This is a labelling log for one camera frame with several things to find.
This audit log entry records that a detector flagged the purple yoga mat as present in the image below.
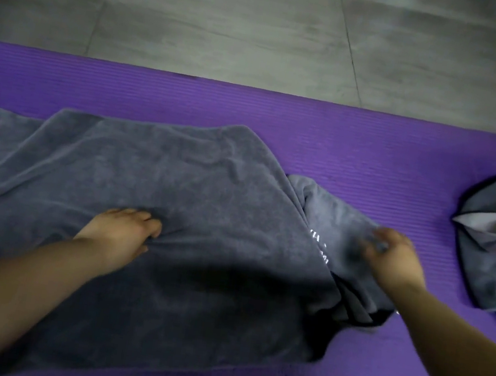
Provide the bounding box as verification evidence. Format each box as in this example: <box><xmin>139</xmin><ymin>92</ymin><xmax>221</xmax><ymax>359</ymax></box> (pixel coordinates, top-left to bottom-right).
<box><xmin>0</xmin><ymin>40</ymin><xmax>496</xmax><ymax>376</ymax></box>

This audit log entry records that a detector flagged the person's right hand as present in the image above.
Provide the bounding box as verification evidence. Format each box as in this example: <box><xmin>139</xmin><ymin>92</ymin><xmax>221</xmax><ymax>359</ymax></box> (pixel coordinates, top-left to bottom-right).
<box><xmin>355</xmin><ymin>225</ymin><xmax>435</xmax><ymax>299</ymax></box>

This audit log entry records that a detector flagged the dark grey tagged towel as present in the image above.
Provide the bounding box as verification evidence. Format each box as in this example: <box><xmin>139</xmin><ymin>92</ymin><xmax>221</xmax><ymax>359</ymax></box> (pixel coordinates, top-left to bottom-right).
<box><xmin>0</xmin><ymin>90</ymin><xmax>423</xmax><ymax>376</ymax></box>

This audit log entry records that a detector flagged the person's left forearm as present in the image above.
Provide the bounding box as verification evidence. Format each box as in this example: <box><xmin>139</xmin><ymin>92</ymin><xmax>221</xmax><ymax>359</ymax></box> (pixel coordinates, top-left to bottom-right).
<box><xmin>0</xmin><ymin>226</ymin><xmax>113</xmax><ymax>376</ymax></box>

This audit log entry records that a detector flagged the person's left hand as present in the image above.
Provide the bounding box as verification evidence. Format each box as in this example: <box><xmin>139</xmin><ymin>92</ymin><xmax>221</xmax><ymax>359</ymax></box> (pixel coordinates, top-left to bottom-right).
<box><xmin>67</xmin><ymin>200</ymin><xmax>165</xmax><ymax>282</ymax></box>

